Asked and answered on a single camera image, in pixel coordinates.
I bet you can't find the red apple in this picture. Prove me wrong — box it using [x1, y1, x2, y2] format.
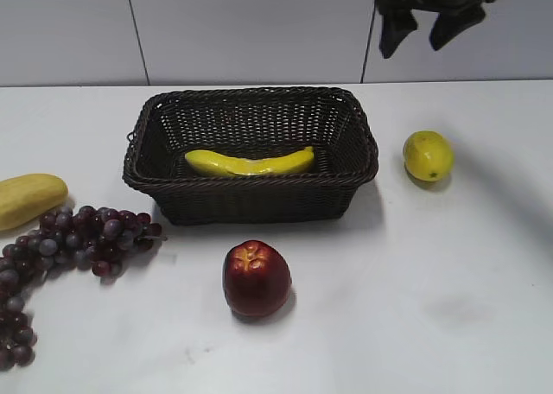
[222, 240, 292, 318]

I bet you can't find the yellow lemon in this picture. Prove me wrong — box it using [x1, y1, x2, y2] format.
[403, 130, 454, 182]

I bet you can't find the purple grape bunch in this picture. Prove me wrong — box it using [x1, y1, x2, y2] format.
[1, 206, 166, 372]

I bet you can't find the yellow mango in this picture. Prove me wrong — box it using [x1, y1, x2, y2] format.
[1, 174, 68, 232]

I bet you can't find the black woven basket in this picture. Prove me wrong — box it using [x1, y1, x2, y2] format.
[123, 86, 378, 226]

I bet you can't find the yellow banana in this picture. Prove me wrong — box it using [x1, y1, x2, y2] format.
[184, 146, 315, 177]

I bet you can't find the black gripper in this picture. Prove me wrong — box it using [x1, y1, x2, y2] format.
[376, 0, 495, 59]

